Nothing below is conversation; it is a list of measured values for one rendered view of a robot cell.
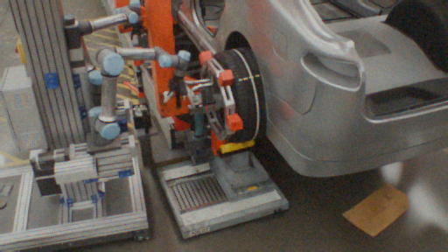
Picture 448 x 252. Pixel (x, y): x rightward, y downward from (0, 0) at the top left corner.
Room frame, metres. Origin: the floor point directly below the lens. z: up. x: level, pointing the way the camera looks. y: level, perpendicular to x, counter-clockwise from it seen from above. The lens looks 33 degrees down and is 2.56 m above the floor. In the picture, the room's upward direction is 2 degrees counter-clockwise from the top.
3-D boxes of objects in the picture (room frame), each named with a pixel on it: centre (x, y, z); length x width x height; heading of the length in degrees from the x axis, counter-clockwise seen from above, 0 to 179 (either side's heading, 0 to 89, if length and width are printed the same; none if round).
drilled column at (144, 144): (3.36, 0.68, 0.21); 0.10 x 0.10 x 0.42; 19
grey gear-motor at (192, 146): (3.23, 0.11, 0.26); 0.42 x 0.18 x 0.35; 109
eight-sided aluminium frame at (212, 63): (2.93, 0.04, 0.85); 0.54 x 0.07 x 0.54; 19
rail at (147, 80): (4.53, 0.82, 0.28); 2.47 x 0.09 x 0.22; 19
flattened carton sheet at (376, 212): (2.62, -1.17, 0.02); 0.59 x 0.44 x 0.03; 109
